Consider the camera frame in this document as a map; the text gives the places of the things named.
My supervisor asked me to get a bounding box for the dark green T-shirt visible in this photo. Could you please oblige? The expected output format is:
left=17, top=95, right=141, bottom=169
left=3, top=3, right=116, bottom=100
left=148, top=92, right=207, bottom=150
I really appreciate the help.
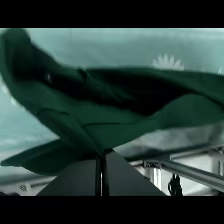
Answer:
left=0, top=28, right=224, bottom=177

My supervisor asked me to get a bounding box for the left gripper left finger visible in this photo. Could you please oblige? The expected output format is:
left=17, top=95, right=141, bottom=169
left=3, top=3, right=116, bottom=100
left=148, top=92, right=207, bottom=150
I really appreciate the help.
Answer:
left=36, top=156, right=102, bottom=197

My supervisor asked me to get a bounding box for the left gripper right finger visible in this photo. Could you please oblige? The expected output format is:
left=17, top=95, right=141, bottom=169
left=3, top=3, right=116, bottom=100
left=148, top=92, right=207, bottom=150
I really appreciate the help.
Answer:
left=101, top=149, right=166, bottom=197

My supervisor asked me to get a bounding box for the silver frame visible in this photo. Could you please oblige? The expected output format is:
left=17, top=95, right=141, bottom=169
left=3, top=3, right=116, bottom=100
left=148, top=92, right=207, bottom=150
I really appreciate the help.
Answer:
left=0, top=143, right=224, bottom=197

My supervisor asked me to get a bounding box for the small black stand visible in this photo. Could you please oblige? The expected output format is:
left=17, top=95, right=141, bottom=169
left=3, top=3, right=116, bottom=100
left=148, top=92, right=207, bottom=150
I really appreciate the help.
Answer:
left=167, top=173, right=183, bottom=197

